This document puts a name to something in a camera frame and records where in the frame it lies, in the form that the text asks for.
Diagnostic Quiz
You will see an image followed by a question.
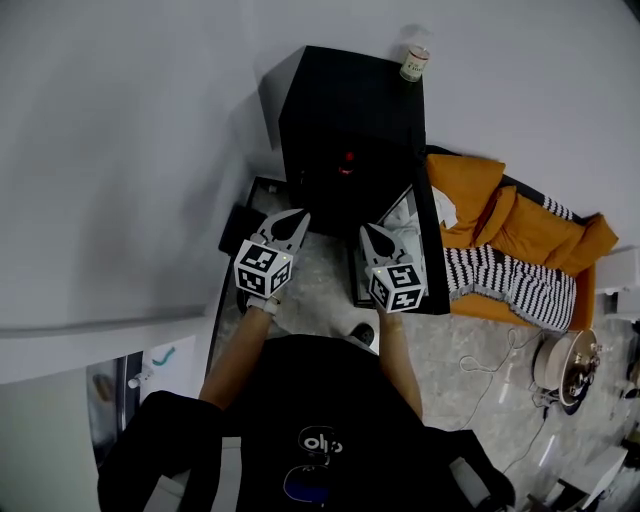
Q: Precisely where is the person's shoe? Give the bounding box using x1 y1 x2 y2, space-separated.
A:
348 322 377 349

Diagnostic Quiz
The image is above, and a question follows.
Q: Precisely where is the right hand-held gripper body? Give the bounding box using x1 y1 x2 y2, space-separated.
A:
363 247 429 315

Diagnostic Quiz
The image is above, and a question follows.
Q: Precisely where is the white cabinet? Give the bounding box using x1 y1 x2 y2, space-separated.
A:
593 246 640 322

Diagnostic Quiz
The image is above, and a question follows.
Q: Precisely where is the black white striped blanket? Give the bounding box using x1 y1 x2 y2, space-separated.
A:
441 196 580 334

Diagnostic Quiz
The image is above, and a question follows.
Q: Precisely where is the person's black shirt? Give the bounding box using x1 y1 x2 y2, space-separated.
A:
97 333 517 512

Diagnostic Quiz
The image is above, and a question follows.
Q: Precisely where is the round white side table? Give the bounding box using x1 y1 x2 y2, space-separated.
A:
531 335 576 394

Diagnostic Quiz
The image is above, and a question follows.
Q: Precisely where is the low white furniture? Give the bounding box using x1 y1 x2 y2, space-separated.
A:
527 444 640 512

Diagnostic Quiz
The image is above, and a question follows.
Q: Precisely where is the round tray with ornaments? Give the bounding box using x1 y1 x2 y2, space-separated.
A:
557 327 615 417

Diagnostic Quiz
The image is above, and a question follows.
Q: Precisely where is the glass drink bottle white label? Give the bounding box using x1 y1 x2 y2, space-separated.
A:
398 43 432 84

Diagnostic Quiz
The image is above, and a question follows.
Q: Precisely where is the white door knob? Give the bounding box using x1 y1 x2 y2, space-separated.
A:
126 368 155 391

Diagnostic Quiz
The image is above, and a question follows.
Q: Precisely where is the large orange cushion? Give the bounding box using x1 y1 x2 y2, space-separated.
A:
424 153 507 247

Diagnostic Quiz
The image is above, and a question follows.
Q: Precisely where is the long orange cushion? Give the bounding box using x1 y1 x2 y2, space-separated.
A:
473 185 587 272

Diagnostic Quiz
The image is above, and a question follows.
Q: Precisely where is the black fridge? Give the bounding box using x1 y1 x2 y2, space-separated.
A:
258 44 452 317

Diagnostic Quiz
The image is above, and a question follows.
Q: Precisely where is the white cable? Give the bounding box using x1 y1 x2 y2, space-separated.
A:
457 327 549 477

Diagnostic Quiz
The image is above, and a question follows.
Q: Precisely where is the person's left forearm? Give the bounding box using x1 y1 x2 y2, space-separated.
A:
198 305 275 411

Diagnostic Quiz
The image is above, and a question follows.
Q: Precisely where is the small orange cushion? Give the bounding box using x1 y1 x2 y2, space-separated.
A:
543 212 621 277

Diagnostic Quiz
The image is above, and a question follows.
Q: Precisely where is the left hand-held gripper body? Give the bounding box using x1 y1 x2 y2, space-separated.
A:
233 230 302 316

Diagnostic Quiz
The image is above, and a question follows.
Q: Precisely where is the white crumpled cloth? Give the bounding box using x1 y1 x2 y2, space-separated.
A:
430 186 460 230

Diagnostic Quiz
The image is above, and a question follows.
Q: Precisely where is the person's right forearm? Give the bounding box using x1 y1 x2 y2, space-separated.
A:
374 305 425 429

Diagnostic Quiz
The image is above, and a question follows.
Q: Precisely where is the orange sofa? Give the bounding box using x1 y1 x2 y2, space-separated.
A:
423 144 622 335

